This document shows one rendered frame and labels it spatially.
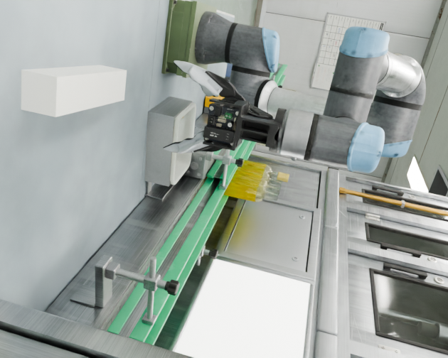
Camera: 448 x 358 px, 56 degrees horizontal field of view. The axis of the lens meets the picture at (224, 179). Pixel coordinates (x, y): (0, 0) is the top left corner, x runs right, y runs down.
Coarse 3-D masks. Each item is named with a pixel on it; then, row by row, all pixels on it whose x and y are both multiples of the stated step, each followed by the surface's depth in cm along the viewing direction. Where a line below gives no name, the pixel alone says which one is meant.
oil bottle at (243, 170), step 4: (240, 168) 164; (244, 168) 165; (248, 168) 165; (252, 168) 166; (240, 172) 162; (244, 172) 162; (248, 172) 163; (252, 172) 163; (256, 172) 163; (260, 172) 164; (264, 172) 164; (256, 176) 161; (260, 176) 161; (264, 176) 161; (268, 176) 163; (268, 180) 162; (268, 184) 163
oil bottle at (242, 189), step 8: (232, 184) 152; (240, 184) 152; (248, 184) 153; (256, 184) 154; (224, 192) 154; (232, 192) 154; (240, 192) 153; (248, 192) 152; (256, 192) 151; (264, 192) 152; (256, 200) 153
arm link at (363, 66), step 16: (352, 32) 69; (368, 32) 68; (384, 32) 69; (352, 48) 69; (368, 48) 68; (384, 48) 69; (336, 64) 73; (352, 64) 70; (368, 64) 69; (384, 64) 72; (400, 64) 83; (416, 64) 96; (336, 80) 72; (352, 80) 70; (368, 80) 70; (384, 80) 77; (400, 80) 86; (416, 80) 96; (368, 96) 71; (384, 96) 103; (400, 96) 98; (416, 96) 100
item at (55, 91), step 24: (24, 72) 64; (48, 72) 66; (72, 72) 70; (96, 72) 75; (120, 72) 83; (24, 96) 65; (48, 96) 64; (72, 96) 68; (96, 96) 76; (120, 96) 85
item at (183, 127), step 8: (192, 104) 128; (184, 112) 121; (192, 112) 132; (176, 120) 118; (184, 120) 134; (192, 120) 133; (176, 128) 118; (184, 128) 135; (192, 128) 135; (176, 136) 119; (184, 136) 136; (192, 136) 136; (176, 160) 140; (184, 160) 140; (176, 168) 135; (184, 168) 137; (176, 176) 131
